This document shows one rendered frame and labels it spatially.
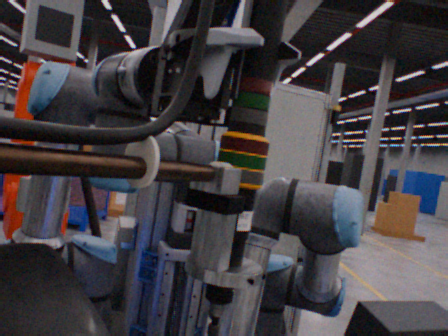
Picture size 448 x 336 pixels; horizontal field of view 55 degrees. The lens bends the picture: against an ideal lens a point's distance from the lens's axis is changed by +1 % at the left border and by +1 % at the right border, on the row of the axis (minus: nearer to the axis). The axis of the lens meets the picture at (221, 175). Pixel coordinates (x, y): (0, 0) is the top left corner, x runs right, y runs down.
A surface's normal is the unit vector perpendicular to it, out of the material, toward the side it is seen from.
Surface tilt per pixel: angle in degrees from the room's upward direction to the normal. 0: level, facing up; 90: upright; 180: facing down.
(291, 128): 90
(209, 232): 90
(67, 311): 38
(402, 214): 90
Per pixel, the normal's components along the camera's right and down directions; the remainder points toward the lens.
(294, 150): 0.41, 0.11
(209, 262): -0.49, -0.04
